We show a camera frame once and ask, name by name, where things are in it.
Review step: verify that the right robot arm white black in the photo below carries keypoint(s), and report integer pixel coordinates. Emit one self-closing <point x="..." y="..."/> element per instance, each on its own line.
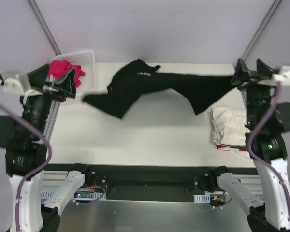
<point x="267" y="120"/>

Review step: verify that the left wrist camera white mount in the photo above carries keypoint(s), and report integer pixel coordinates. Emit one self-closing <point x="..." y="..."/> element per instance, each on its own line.
<point x="16" y="82"/>

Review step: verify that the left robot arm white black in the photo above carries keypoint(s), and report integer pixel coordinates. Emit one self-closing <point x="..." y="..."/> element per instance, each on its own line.
<point x="26" y="142"/>

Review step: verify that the aluminium frame post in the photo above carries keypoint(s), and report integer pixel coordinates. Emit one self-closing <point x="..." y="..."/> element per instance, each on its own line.
<point x="44" y="26"/>
<point x="272" y="10"/>

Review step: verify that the pink t shirt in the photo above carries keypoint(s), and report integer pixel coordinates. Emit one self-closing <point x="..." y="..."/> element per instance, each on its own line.
<point x="60" y="67"/>

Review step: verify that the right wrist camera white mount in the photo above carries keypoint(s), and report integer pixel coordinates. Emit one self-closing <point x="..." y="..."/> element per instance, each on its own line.
<point x="283" y="76"/>

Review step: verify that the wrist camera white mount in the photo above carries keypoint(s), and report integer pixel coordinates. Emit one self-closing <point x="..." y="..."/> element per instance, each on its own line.
<point x="283" y="76"/>
<point x="16" y="82"/>

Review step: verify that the red white folded shirt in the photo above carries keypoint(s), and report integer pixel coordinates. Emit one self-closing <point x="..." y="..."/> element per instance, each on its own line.
<point x="239" y="150"/>

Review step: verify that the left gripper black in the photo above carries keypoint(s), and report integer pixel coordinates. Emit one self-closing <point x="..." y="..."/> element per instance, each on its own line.
<point x="52" y="91"/>

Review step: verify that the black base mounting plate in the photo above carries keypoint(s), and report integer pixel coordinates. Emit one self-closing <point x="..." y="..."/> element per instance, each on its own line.
<point x="150" y="183"/>

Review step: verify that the right white cable duct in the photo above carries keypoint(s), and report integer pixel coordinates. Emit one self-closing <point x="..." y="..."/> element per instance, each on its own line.
<point x="202" y="198"/>

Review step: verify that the white cable duct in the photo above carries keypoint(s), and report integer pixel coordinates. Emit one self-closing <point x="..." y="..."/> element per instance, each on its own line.
<point x="79" y="195"/>
<point x="202" y="198"/>

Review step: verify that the left white cable duct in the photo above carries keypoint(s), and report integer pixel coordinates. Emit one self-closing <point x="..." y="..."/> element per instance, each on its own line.
<point x="79" y="195"/>

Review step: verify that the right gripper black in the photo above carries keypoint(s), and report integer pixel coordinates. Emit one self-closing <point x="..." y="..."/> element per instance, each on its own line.
<point x="256" y="84"/>

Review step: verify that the aluminium rail extrusion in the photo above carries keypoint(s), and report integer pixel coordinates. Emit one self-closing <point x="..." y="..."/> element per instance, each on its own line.
<point x="52" y="180"/>

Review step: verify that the black t shirt daisy logo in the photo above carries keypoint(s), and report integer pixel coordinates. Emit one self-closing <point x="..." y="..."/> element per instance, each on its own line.
<point x="138" y="78"/>

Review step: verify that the white plastic basket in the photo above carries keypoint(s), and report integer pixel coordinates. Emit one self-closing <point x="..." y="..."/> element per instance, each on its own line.
<point x="86" y="60"/>

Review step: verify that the left aluminium frame post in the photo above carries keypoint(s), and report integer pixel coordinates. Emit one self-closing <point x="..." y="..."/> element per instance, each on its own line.
<point x="44" y="26"/>

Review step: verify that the folded white t shirt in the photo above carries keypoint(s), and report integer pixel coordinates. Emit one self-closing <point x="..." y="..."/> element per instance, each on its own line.
<point x="229" y="126"/>

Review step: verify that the right aluminium frame post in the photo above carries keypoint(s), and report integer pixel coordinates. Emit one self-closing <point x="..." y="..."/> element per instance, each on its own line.
<point x="272" y="10"/>

